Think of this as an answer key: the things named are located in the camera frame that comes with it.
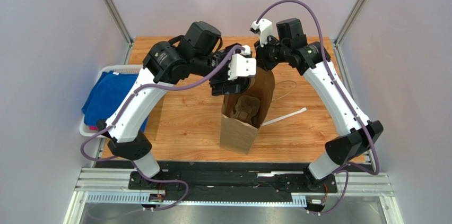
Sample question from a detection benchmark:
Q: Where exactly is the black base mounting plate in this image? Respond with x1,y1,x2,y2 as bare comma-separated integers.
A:
95,160,375,204

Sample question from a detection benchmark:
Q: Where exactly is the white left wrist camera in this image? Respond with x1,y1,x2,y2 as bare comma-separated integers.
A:
228,45,257,81

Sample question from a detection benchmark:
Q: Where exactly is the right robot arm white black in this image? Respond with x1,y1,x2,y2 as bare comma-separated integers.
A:
250,18,384,180

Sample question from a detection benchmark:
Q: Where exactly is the brown paper bag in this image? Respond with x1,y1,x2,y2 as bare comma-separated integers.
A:
219,66,298,156

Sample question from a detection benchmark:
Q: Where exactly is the blue folded cloth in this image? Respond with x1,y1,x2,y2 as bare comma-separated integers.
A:
81,71,138,127

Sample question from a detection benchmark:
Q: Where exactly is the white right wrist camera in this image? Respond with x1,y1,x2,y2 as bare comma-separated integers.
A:
250,19,274,47

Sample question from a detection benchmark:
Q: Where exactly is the aluminium frame rail front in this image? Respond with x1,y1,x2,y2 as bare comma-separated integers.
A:
64,161,403,223

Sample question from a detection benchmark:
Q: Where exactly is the grey pulp cup carrier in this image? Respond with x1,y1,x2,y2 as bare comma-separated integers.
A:
231,95,261,125

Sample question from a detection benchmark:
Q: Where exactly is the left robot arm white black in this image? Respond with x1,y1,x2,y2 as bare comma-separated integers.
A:
96,21,256,178

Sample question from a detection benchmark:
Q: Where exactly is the white plastic basket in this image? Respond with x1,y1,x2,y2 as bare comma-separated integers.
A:
80,65,142,137

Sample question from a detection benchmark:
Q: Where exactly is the white paper wrapped straw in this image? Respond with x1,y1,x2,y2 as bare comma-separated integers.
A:
262,107,307,126

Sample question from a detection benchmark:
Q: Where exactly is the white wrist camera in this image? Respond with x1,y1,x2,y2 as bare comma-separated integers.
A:
228,45,257,81
250,19,274,47

